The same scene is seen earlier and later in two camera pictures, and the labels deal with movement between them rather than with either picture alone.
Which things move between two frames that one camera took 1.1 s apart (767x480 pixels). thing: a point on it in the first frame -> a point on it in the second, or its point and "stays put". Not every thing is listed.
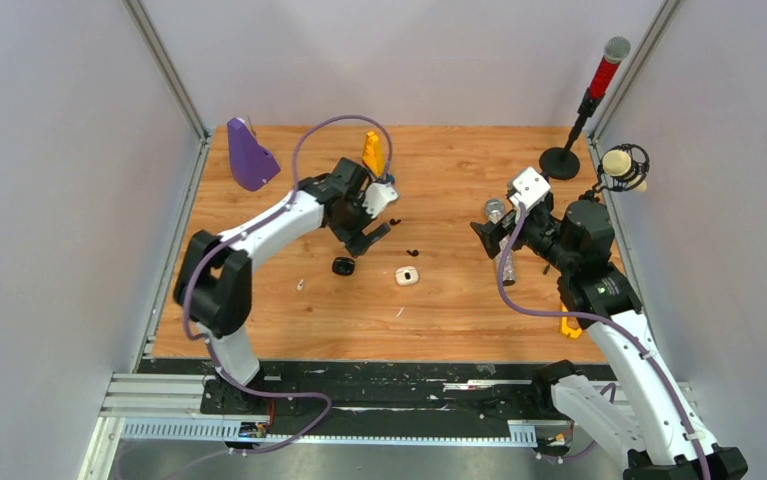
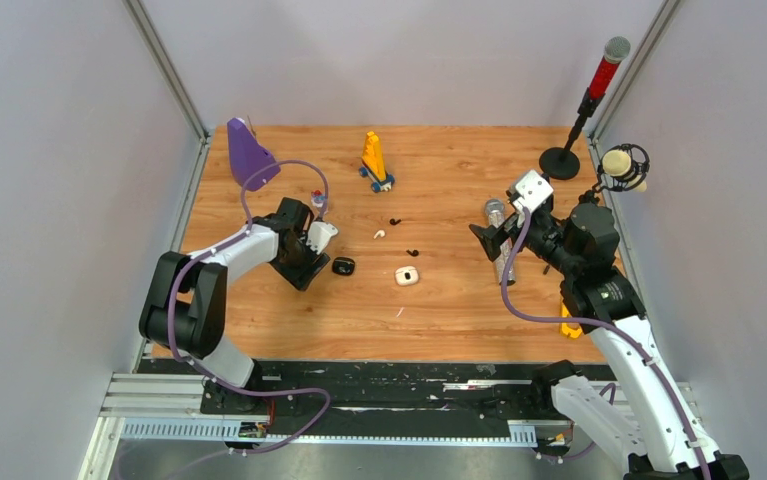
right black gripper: [490, 233] stays put
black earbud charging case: [343, 266] stays put
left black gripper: [365, 220] -> [302, 277]
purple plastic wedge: [251, 164] stays put
